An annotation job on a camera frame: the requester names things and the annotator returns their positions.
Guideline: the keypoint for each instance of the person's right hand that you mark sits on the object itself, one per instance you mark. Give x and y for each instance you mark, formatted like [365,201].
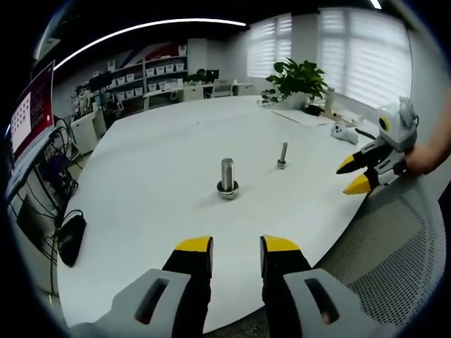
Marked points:
[430,156]

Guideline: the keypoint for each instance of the grey mesh office chair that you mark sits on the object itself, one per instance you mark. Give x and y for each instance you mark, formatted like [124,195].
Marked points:
[394,267]

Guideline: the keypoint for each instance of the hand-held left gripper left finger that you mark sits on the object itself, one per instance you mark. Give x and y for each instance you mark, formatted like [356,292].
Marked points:
[186,281]

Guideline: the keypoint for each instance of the small threaded steel stud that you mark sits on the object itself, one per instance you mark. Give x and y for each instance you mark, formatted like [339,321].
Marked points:
[284,151]

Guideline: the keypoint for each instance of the green potted plant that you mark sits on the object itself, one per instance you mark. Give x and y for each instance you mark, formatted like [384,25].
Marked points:
[299,79]

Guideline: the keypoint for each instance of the black computer mouse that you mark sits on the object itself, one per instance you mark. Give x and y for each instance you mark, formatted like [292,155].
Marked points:
[72,239]

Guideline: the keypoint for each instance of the red screen monitor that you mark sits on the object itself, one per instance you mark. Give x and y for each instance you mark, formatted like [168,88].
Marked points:
[31,109]

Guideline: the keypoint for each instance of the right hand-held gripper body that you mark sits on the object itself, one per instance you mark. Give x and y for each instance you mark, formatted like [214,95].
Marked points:
[398,126]

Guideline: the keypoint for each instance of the white paper sheet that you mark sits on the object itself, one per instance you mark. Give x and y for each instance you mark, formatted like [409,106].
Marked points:
[306,118]

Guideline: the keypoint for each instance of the white bottle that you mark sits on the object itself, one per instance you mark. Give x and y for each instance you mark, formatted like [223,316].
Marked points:
[330,100]

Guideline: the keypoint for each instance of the white background chair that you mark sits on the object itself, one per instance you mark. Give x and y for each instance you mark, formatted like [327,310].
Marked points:
[222,88]

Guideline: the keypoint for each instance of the large threaded steel stud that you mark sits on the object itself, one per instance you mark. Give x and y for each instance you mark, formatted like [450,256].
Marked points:
[228,172]

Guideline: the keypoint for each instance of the white background desk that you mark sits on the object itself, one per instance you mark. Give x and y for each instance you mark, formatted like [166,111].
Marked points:
[190,93]

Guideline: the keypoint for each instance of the black computer case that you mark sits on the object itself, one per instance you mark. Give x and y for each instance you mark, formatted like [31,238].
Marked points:
[31,222]

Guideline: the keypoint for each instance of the small black device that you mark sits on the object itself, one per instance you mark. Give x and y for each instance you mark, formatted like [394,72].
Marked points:
[313,110]

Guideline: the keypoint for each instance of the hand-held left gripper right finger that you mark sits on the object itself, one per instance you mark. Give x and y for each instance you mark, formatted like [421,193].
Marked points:
[282,281]

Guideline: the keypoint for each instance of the white shelf with storage boxes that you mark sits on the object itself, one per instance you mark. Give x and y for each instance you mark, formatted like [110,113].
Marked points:
[151,72]

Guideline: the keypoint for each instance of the black pen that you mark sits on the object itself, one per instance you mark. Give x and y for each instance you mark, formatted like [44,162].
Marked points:
[366,133]

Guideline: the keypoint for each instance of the grey side desk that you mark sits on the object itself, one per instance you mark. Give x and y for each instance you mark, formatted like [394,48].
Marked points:
[28,162]

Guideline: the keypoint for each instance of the white game controller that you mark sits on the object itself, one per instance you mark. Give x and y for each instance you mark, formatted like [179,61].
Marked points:
[343,134]

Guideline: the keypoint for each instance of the long ceiling light strip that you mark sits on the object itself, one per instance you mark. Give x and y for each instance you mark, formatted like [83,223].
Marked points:
[141,30]

